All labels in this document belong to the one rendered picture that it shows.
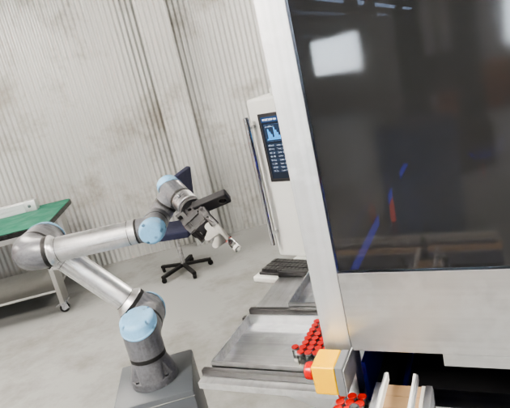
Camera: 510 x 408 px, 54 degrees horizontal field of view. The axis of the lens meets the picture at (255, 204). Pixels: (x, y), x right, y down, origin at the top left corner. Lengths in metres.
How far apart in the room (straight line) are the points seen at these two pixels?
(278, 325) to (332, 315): 0.49
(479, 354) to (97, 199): 4.75
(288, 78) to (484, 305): 0.60
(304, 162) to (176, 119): 4.17
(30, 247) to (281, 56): 0.96
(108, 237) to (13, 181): 4.17
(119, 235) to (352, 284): 0.73
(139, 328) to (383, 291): 0.80
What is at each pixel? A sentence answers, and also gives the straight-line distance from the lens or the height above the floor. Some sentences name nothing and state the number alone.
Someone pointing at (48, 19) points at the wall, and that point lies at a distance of 5.49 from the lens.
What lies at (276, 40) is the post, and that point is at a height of 1.72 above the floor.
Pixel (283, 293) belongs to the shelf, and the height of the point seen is 0.88.
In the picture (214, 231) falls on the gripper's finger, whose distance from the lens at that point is 1.44.
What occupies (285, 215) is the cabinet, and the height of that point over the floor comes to 1.01.
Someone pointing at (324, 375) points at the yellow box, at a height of 1.01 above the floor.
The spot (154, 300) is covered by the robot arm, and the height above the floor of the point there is 1.00.
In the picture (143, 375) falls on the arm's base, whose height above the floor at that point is 0.85.
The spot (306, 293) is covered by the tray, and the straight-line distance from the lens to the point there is 1.81.
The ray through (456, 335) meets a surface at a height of 1.06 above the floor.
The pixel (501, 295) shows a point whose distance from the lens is 1.10.
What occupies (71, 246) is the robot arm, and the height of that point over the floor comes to 1.29.
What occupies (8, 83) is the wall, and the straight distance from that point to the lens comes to 5.57.
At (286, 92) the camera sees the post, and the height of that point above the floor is 1.61.
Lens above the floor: 1.68
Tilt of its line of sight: 15 degrees down
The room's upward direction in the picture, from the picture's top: 13 degrees counter-clockwise
